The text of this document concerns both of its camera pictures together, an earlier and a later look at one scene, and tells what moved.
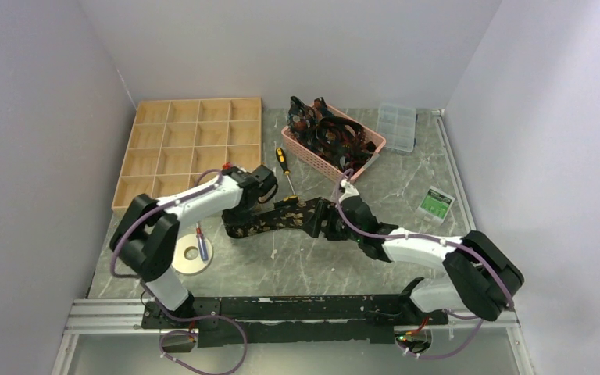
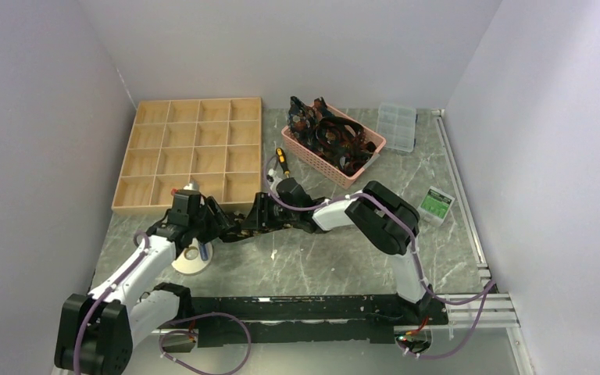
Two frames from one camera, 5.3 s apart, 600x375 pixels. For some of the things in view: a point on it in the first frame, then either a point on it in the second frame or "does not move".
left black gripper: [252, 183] -> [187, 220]
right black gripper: [324, 211] -> [258, 219]
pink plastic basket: [307, 151] does not move
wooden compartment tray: [173, 143] does not move
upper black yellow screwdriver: [282, 161] does not move
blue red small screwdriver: [201, 242] does not move
